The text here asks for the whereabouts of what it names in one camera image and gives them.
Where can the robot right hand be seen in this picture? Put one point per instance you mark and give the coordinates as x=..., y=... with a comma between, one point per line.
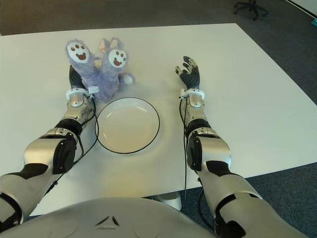
x=192, y=78

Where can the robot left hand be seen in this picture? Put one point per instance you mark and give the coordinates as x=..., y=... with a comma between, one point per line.
x=75, y=80

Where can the purple plush doll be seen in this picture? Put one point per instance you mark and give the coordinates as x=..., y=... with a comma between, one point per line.
x=106, y=77

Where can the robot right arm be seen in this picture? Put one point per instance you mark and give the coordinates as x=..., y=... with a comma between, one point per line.
x=210, y=148

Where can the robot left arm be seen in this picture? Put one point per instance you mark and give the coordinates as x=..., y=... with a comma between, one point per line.
x=39, y=148

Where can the white plate black rim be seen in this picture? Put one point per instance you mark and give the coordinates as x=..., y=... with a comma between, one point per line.
x=128, y=126

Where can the black office chair base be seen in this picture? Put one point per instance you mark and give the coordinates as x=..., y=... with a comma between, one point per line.
x=253, y=10

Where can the white table base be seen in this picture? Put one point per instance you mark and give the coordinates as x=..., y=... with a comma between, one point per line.
x=171, y=199

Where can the teal floor object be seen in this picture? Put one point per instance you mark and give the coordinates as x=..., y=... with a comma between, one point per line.
x=314, y=24

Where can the silver robot torso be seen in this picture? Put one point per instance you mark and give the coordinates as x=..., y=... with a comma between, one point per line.
x=123, y=218

